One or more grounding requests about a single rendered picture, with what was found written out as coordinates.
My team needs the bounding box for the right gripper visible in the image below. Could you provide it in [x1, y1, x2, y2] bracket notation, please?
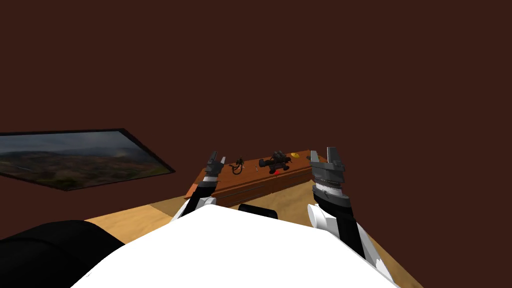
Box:
[309, 146, 346, 182]

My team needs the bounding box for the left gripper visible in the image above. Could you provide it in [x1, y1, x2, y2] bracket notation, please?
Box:
[204, 150, 227, 179]

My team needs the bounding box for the brown wooden sideboard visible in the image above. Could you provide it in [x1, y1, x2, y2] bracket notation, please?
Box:
[183, 149, 330, 209]

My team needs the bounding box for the black toy vehicle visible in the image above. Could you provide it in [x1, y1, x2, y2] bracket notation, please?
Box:
[258, 150, 293, 175]

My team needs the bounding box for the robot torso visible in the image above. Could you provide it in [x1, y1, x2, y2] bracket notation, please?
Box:
[69, 203, 402, 288]

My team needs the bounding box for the framed landscape picture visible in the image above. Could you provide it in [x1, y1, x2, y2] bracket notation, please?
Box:
[0, 127, 177, 192]

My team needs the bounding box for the black coiled cable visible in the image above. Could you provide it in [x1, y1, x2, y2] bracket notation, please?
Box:
[228, 157, 246, 176]

